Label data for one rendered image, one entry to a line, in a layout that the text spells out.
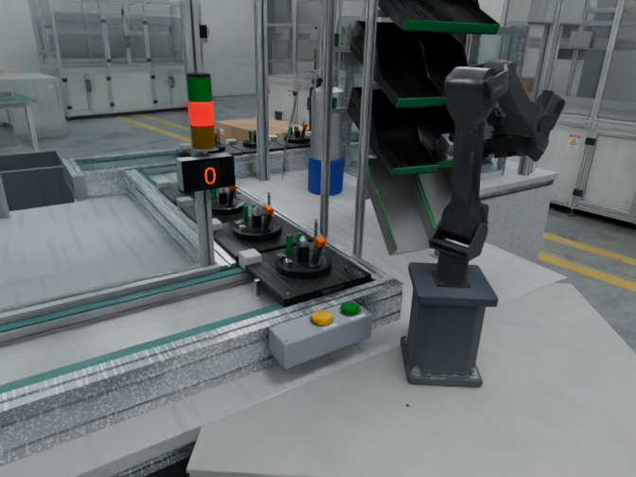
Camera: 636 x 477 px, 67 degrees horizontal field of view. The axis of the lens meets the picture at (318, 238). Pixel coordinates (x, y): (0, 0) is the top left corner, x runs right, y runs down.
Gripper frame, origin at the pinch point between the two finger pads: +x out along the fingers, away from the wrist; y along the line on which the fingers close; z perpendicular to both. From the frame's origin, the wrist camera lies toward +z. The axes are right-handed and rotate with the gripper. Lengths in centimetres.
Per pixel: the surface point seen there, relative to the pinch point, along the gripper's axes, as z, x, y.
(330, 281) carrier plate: -26.3, 7.0, 41.0
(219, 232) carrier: -14, 44, 59
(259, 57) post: 52, 110, 19
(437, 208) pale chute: -14.8, 17.8, 2.1
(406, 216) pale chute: -15.2, 15.3, 13.9
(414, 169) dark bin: -3.2, 5.7, 16.4
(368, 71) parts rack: 20.9, 8.7, 24.2
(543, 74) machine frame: 33, 81, -110
